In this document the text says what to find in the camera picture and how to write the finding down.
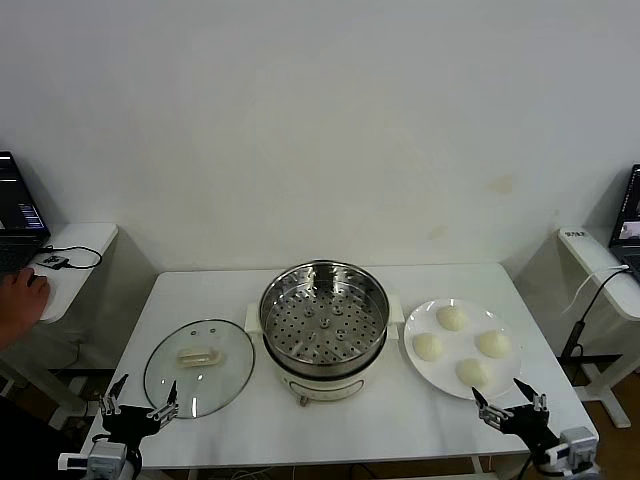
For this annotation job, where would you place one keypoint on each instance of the small black usb hub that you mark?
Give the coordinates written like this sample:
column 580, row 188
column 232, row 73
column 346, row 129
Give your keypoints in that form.
column 54, row 261

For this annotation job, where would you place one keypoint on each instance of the round white plate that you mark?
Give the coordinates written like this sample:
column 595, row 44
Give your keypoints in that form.
column 452, row 361

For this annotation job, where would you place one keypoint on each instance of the white side desk with label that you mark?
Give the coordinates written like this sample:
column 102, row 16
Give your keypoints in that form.
column 582, row 260

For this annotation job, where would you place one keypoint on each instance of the round glass pot lid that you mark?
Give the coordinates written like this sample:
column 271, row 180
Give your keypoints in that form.
column 210, row 385

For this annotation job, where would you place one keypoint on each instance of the cream electric cooker pot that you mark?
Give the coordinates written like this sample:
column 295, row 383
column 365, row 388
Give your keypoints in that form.
column 320, row 387

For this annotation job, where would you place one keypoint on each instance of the person's bare hand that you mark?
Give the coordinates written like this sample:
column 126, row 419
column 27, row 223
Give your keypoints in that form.
column 22, row 300

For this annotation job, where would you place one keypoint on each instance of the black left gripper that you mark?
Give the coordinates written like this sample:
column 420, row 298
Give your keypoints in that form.
column 127, row 424

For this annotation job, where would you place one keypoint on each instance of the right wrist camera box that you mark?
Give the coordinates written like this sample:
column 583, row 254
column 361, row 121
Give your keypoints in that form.
column 580, row 445

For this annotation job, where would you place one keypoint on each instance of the white side desk rounded corner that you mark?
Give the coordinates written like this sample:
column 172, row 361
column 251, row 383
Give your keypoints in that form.
column 85, row 240

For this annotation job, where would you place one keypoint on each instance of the black laptop with slim bezel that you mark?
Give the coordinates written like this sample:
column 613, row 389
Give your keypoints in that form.
column 15, row 200

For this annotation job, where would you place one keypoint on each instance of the black laptop with dark screen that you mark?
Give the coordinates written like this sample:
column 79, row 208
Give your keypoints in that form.
column 631, row 210

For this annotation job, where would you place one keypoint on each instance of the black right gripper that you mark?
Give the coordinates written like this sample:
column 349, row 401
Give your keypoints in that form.
column 530, row 425

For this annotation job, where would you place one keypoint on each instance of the white steamed baozi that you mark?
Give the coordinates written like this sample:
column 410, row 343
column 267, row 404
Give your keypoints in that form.
column 474, row 373
column 452, row 318
column 492, row 344
column 428, row 346

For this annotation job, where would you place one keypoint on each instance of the small printed desk label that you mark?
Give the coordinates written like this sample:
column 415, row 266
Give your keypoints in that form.
column 575, row 233

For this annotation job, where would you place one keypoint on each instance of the perforated stainless steamer basket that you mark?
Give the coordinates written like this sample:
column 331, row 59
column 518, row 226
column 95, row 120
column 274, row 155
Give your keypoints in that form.
column 325, row 325

